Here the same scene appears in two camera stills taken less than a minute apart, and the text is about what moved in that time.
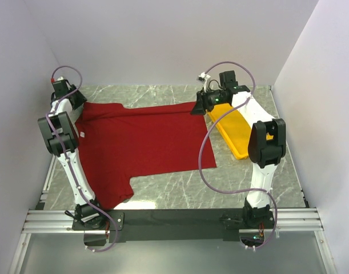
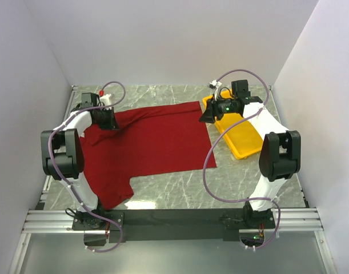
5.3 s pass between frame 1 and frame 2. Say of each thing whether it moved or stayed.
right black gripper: moved
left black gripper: moved
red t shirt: stayed
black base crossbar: stayed
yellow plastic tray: stayed
